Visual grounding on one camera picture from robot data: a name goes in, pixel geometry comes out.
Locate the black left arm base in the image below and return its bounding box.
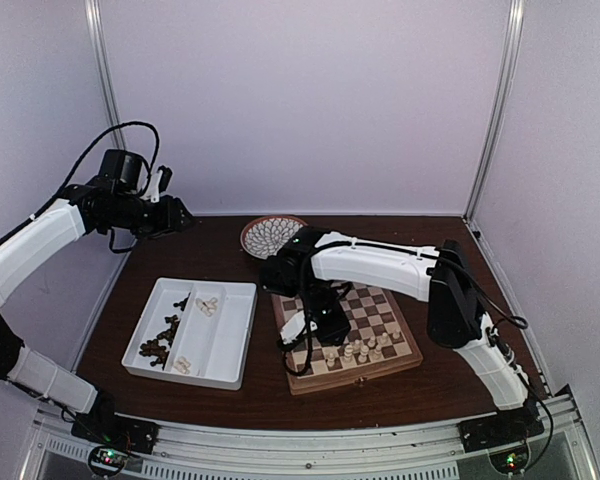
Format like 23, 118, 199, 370
63, 391, 159, 478

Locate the aluminium corner post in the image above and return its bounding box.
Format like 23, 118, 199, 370
463, 0, 526, 225
83, 0, 131, 151

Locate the aluminium corner post left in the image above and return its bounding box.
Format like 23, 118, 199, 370
83, 0, 131, 151

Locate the pile of white chess pieces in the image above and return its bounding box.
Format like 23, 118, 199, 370
173, 356, 192, 375

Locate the white compartment tray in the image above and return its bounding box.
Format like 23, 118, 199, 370
121, 278, 256, 390

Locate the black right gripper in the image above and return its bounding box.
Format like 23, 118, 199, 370
296, 278, 353, 345

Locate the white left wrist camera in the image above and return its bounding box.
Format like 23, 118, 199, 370
143, 166, 172, 203

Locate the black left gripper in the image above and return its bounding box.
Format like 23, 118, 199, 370
103, 192, 196, 240

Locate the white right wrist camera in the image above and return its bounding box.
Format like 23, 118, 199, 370
280, 311, 317, 346

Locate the aluminium corner post right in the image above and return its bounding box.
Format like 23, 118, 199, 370
463, 0, 526, 225

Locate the floral patterned ceramic plate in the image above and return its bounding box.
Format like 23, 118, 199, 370
240, 215, 307, 260

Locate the wooden chess board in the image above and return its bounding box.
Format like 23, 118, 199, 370
287, 284, 423, 395

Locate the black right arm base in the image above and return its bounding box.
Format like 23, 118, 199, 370
459, 398, 544, 477

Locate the white chess king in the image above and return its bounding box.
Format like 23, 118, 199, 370
341, 344, 354, 366

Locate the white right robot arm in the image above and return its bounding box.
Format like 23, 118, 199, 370
259, 226, 540, 442

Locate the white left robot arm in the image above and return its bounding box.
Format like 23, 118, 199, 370
0, 149, 194, 444

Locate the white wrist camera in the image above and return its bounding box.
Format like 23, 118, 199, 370
280, 311, 317, 346
143, 166, 172, 203

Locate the pile of dark chess pieces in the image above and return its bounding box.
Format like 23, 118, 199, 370
139, 313, 181, 369

